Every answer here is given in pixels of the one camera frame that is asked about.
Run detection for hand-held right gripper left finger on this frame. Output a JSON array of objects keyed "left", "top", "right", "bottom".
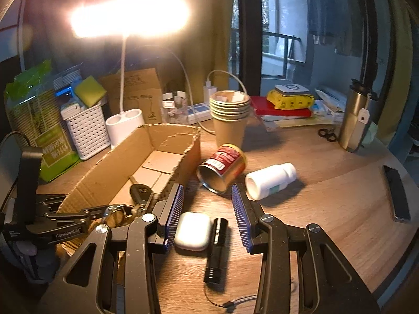
[{"left": 37, "top": 183, "right": 184, "bottom": 314}]

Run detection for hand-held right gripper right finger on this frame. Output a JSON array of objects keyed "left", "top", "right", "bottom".
[{"left": 231, "top": 185, "right": 382, "bottom": 314}]

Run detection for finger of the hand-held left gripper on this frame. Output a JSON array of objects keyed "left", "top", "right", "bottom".
[{"left": 43, "top": 204, "right": 111, "bottom": 220}]

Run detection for white earbuds case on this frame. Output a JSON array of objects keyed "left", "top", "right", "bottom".
[{"left": 174, "top": 212, "right": 212, "bottom": 252}]

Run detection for black flashlight with lanyard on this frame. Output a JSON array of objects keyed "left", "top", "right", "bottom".
[{"left": 203, "top": 217, "right": 259, "bottom": 309}]

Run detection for black car key bunch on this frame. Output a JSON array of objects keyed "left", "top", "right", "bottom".
[{"left": 103, "top": 184, "right": 154, "bottom": 218}]

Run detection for white pill bottle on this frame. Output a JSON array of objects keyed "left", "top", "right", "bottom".
[{"left": 245, "top": 162, "right": 297, "bottom": 201}]

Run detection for red tin can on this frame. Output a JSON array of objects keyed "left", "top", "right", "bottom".
[{"left": 196, "top": 144, "right": 247, "bottom": 194}]

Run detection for green packet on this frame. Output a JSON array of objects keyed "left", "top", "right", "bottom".
[{"left": 3, "top": 59, "right": 82, "bottom": 184}]

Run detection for white plastic basket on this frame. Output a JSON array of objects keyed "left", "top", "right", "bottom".
[{"left": 64, "top": 103, "right": 112, "bottom": 161}]

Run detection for stack of paper cups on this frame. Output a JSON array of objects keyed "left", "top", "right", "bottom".
[{"left": 209, "top": 90, "right": 251, "bottom": 151}]

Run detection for white small box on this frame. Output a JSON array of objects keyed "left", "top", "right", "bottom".
[{"left": 60, "top": 102, "right": 86, "bottom": 118}]

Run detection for clear glass cup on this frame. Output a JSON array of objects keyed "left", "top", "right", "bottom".
[{"left": 163, "top": 92, "right": 189, "bottom": 125}]

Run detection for white power strip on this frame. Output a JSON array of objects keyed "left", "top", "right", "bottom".
[{"left": 186, "top": 102, "right": 212, "bottom": 123}]

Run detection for papers in clear folder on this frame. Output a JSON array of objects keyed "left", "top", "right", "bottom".
[{"left": 262, "top": 114, "right": 338, "bottom": 131}]

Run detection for yellow green sponge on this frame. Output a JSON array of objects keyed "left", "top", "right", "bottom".
[{"left": 74, "top": 75, "right": 107, "bottom": 108}]

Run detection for red book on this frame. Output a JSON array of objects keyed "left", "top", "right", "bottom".
[{"left": 249, "top": 96, "right": 312, "bottom": 117}]

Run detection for black scissors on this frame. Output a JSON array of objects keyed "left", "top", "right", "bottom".
[{"left": 317, "top": 127, "right": 338, "bottom": 143}]

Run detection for yellow wet wipes packet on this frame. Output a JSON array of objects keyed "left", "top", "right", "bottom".
[{"left": 266, "top": 89, "right": 316, "bottom": 110}]

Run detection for brown printed cardboard box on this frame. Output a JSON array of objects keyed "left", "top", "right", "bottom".
[{"left": 98, "top": 68, "right": 167, "bottom": 126}]

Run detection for white flat device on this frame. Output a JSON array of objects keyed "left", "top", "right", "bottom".
[{"left": 274, "top": 84, "right": 310, "bottom": 96}]

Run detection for dark curtain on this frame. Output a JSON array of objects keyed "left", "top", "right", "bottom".
[{"left": 0, "top": 0, "right": 184, "bottom": 86}]

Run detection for white tissue packets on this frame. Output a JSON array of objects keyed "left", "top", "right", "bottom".
[{"left": 311, "top": 87, "right": 348, "bottom": 118}]

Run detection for steel tumbler with tag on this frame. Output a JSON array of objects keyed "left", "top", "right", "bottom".
[{"left": 337, "top": 78, "right": 377, "bottom": 154}]

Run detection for pale green bag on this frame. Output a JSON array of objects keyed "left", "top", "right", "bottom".
[{"left": 362, "top": 121, "right": 380, "bottom": 148}]

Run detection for black smartphone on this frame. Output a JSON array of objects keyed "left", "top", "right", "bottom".
[{"left": 382, "top": 164, "right": 411, "bottom": 223}]

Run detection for black balcony railing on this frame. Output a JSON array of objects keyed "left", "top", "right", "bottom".
[{"left": 231, "top": 28, "right": 303, "bottom": 79}]

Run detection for white desk lamp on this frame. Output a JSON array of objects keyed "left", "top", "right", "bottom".
[{"left": 70, "top": 0, "right": 190, "bottom": 149}]

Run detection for hanging grey garment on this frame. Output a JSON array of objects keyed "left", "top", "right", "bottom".
[{"left": 335, "top": 0, "right": 365, "bottom": 56}]

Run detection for hanging blue shirt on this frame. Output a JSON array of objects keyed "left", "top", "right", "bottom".
[{"left": 308, "top": 0, "right": 338, "bottom": 44}]

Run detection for white charger with cable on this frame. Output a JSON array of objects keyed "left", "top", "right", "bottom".
[{"left": 203, "top": 70, "right": 249, "bottom": 103}]

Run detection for white lamp cable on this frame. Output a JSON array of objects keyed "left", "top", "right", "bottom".
[{"left": 154, "top": 45, "right": 217, "bottom": 135}]

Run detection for black sliding door frame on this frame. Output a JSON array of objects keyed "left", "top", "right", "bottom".
[{"left": 236, "top": 0, "right": 393, "bottom": 89}]

